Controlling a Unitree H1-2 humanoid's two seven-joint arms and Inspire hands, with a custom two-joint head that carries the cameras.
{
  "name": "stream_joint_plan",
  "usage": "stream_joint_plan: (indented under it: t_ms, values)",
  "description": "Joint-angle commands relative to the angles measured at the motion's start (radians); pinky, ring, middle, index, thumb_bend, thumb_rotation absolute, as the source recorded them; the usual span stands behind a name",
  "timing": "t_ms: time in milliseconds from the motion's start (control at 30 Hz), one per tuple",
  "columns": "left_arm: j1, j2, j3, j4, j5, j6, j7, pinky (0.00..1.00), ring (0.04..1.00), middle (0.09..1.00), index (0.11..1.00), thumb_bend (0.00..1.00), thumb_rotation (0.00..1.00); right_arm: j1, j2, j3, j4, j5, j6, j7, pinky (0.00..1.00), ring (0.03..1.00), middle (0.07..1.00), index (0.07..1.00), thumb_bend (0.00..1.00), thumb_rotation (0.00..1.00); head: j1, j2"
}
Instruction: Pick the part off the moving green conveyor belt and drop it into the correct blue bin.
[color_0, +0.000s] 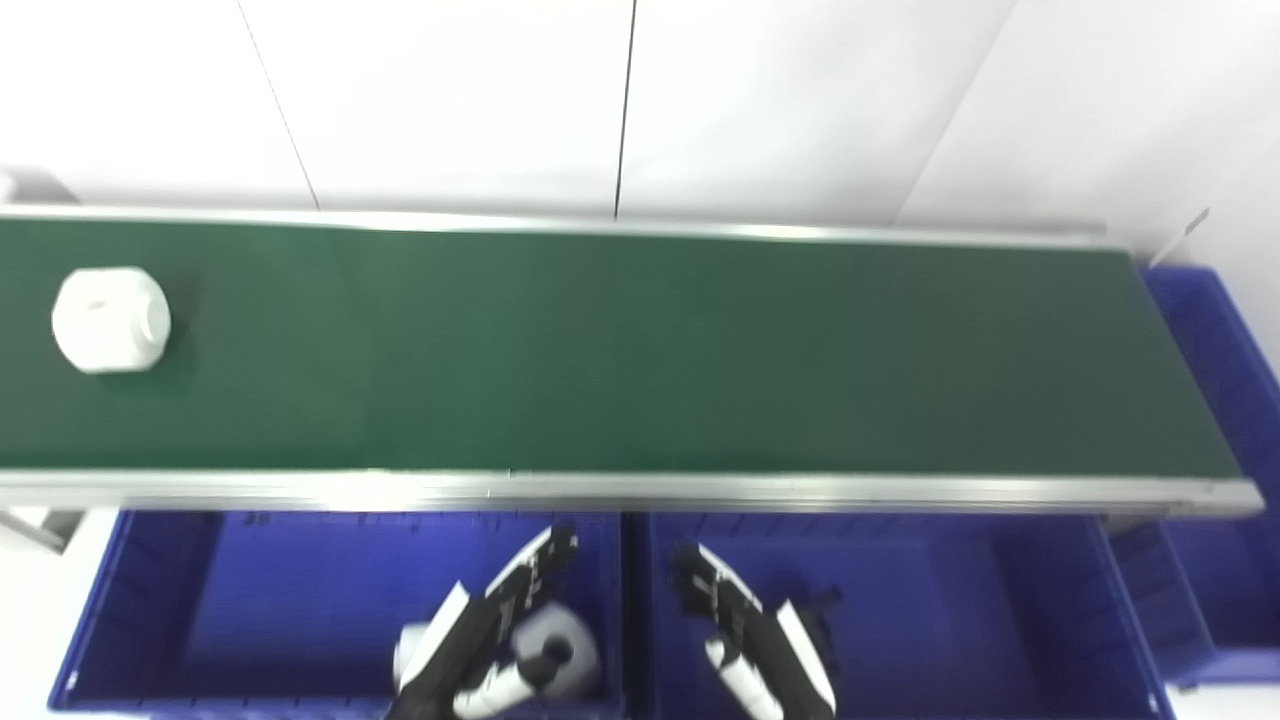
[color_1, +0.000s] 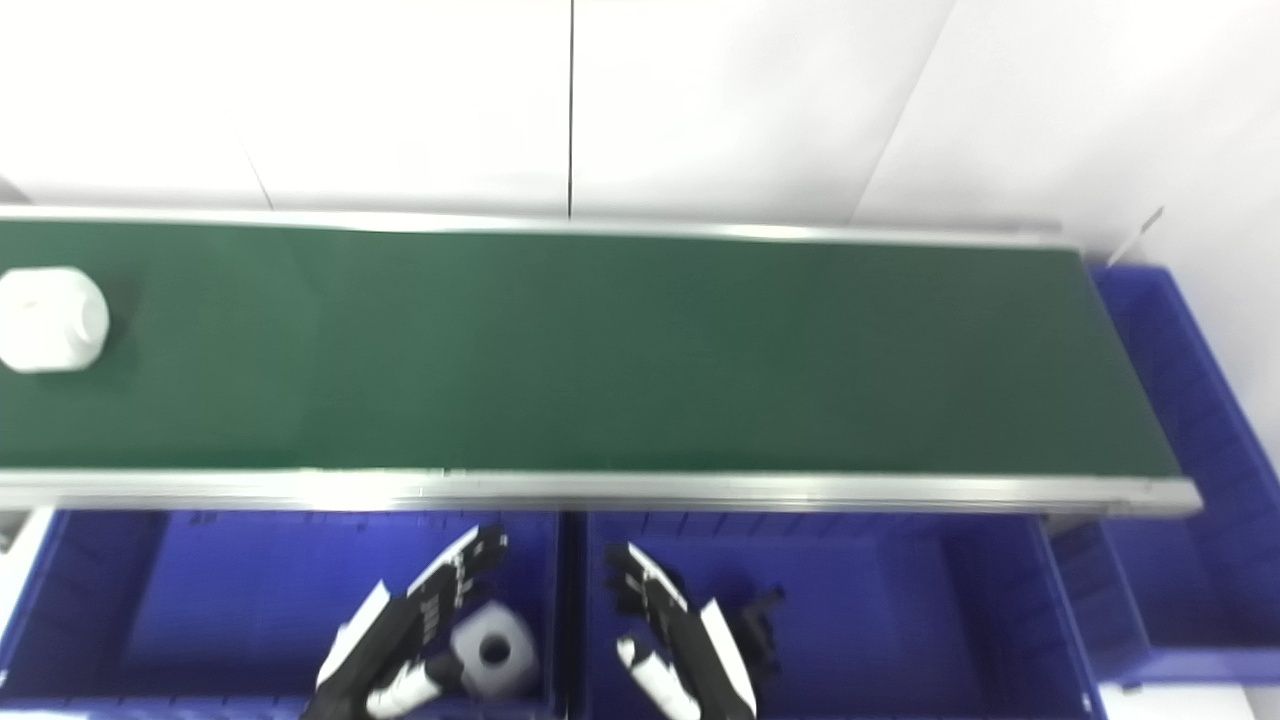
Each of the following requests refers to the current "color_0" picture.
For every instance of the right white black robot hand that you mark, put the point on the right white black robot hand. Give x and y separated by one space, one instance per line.
770 660

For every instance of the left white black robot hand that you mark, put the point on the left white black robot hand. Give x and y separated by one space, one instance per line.
470 640

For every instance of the white hexagonal plastic part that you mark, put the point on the white hexagonal plastic part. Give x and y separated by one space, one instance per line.
110 320

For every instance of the white cylindrical plastic part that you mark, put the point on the white cylindrical plastic part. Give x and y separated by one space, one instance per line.
575 635

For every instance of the blue plastic bin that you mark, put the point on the blue plastic bin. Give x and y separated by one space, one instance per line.
950 620
1220 560
280 610

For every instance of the green conveyor belt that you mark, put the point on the green conveyor belt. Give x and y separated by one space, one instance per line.
640 350
600 492

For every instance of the aluminium conveyor leg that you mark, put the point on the aluminium conveyor leg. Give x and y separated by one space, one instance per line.
35 525

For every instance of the grey conveyor motor housing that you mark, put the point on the grey conveyor motor housing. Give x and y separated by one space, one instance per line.
30 185

